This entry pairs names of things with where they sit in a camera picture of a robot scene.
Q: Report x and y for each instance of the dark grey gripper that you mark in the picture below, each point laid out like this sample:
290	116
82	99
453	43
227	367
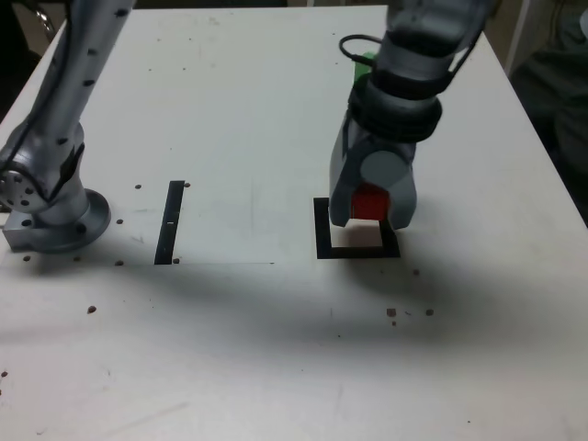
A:
390	143

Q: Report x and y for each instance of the red cube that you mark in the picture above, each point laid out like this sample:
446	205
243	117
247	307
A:
367	204

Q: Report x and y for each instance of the green cube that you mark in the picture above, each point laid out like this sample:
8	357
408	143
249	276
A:
363	69

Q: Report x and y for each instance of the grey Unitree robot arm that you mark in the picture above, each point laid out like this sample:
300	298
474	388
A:
59	92

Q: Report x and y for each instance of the black tape square outline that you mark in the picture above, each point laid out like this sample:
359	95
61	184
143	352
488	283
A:
358	252

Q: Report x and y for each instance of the black tape strip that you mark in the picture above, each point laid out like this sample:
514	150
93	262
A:
169	220

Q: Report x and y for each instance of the person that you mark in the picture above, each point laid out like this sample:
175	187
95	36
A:
560	101

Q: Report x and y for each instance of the metal chair frame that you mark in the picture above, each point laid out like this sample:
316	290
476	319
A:
47	22

